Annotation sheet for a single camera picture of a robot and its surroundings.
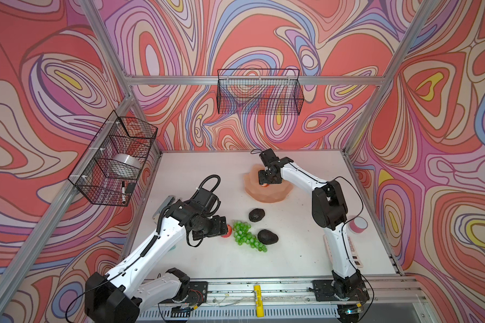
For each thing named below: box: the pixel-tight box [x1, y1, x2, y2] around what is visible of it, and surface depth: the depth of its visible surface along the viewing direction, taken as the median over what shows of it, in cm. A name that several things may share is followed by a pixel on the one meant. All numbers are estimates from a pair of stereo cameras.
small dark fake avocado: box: [248, 208, 266, 223], surface depth 91 cm
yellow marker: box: [253, 284, 265, 318], surface depth 72 cm
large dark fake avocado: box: [257, 229, 279, 245], surface depth 85 cm
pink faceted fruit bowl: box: [243, 163, 294, 204], surface depth 102 cm
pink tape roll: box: [348, 216, 369, 234], surface depth 88 cm
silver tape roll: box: [108, 153, 141, 177], surface depth 73 cm
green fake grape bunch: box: [232, 220, 268, 253], surface depth 85 cm
